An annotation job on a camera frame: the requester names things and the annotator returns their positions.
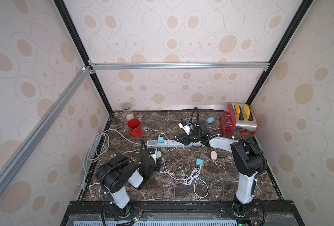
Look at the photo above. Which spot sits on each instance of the red silver toaster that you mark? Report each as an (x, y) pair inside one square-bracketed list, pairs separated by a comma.
[(239, 120)]

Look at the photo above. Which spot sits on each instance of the green earbud case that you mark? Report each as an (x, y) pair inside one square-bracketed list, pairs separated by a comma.
[(158, 155)]

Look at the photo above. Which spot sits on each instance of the red metal cup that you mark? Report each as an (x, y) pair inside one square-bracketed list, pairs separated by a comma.
[(135, 129)]

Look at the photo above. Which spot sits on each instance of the blue earbud case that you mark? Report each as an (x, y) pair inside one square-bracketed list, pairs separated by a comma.
[(210, 120)]

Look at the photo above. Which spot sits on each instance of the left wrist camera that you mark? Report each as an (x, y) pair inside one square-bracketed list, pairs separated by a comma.
[(153, 153)]

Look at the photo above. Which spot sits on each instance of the diagonal aluminium rail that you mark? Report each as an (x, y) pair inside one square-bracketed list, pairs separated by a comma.
[(18, 159)]

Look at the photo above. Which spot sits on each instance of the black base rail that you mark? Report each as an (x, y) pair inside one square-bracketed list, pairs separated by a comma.
[(182, 213)]

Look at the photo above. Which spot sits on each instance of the horizontal aluminium rail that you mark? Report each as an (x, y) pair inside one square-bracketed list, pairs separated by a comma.
[(183, 65)]

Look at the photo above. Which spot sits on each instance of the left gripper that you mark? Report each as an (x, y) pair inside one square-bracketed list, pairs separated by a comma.
[(158, 165)]

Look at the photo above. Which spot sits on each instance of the pink earbud case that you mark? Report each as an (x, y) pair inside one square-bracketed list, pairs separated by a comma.
[(213, 155)]

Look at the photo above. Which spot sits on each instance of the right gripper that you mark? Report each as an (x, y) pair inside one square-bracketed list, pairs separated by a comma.
[(186, 138)]

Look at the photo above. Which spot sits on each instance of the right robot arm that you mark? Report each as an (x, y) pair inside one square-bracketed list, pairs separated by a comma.
[(248, 157)]

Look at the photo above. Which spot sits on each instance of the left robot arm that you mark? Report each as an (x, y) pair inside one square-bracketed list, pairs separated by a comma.
[(114, 174)]

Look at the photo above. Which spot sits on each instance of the clear glass jar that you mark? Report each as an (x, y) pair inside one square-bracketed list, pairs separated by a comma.
[(127, 109)]

